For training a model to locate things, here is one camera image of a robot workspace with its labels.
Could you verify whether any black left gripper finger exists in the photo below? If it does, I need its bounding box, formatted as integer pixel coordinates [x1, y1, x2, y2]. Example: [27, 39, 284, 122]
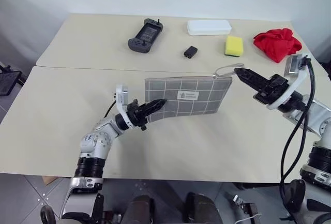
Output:
[145, 98, 167, 110]
[145, 102, 166, 117]

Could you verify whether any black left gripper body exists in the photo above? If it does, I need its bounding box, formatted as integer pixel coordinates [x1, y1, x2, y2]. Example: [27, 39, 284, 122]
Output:
[126, 99, 150, 132]

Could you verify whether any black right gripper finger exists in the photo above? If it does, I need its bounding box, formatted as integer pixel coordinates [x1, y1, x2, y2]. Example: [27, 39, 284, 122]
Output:
[239, 77, 267, 95]
[233, 67, 272, 88]

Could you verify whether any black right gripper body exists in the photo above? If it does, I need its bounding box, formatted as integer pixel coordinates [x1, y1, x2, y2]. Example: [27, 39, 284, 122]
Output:
[254, 74, 290, 106]

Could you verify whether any grey plaid pouch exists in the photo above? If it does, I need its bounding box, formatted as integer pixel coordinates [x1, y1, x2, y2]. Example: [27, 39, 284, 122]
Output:
[144, 63, 245, 124]

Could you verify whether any yellow sponge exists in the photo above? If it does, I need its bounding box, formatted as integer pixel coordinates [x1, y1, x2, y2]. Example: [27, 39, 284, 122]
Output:
[223, 36, 245, 58]

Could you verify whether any red cloth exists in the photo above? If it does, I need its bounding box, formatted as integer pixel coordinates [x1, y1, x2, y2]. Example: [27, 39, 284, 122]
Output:
[253, 28, 303, 64]

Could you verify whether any small black adapter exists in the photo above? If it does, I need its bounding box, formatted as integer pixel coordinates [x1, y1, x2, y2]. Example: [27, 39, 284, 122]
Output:
[183, 45, 199, 60]

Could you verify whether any white plastic pencil box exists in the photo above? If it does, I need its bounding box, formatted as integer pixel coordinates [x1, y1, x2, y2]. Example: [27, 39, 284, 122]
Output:
[186, 19, 232, 37]

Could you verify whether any black handheld game controller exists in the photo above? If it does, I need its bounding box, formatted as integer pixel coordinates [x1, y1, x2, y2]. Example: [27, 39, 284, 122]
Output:
[128, 18, 164, 54]

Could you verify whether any dark rounded shape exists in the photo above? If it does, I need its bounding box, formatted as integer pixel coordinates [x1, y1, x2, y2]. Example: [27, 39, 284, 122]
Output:
[184, 191, 216, 224]
[126, 195, 154, 224]

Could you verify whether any brown cardboard piece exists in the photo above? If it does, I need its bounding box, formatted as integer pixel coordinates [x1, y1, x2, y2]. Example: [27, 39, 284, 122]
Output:
[42, 176, 61, 185]

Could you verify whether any black metal clamp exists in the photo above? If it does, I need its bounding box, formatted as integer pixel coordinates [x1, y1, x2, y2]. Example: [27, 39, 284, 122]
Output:
[227, 194, 257, 221]

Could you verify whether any black perforated stand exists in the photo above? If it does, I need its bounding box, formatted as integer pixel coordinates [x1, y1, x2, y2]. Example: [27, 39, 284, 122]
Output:
[0, 63, 25, 97]

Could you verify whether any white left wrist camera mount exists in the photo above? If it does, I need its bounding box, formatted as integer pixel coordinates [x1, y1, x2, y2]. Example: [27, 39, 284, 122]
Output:
[115, 84, 134, 132]

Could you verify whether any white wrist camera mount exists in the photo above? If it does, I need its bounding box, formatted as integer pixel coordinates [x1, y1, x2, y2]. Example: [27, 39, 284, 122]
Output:
[115, 84, 134, 132]
[266, 54, 311, 111]

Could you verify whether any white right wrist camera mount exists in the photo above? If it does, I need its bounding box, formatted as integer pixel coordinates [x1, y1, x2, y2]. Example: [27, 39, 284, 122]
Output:
[266, 54, 311, 111]

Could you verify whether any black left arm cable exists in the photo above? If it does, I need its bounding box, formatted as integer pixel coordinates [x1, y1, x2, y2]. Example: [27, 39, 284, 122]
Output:
[103, 100, 117, 119]

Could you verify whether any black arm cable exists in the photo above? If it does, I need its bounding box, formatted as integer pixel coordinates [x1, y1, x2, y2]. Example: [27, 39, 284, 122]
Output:
[279, 55, 318, 221]
[103, 100, 117, 119]

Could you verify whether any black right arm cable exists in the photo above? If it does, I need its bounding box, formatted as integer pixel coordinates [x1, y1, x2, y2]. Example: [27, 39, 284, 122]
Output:
[279, 55, 318, 221]

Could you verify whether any thin white cable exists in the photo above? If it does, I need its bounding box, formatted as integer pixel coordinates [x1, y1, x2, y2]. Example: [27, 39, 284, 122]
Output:
[235, 213, 260, 224]

